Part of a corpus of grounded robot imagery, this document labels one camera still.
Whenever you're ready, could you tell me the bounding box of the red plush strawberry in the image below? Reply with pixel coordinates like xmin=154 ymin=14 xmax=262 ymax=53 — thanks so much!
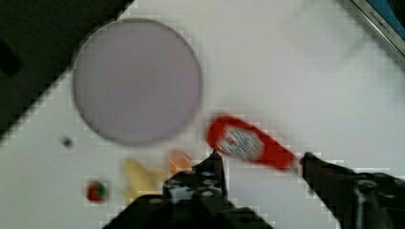
xmin=85 ymin=182 xmax=108 ymax=203

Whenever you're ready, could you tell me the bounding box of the yellow plush banana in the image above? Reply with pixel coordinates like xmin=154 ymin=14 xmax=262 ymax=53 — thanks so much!
xmin=123 ymin=159 xmax=167 ymax=202

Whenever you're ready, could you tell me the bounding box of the silver toaster oven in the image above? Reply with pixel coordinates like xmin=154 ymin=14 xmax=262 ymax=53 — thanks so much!
xmin=349 ymin=0 xmax=405 ymax=60

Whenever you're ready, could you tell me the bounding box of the round lilac plate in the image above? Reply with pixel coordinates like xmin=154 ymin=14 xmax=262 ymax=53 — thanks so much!
xmin=73 ymin=19 xmax=203 ymax=146

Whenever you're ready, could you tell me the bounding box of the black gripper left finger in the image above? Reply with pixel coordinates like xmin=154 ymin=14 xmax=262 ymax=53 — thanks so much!
xmin=104 ymin=152 xmax=274 ymax=229

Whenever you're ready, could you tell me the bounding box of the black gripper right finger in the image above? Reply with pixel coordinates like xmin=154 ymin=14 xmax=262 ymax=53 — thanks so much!
xmin=300 ymin=153 xmax=405 ymax=229

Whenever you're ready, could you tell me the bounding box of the red plush ketchup bottle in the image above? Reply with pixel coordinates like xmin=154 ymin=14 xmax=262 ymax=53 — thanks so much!
xmin=205 ymin=114 xmax=299 ymax=174

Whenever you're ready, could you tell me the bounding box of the plush orange slice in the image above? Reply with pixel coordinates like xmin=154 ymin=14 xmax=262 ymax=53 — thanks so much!
xmin=167 ymin=150 xmax=192 ymax=175

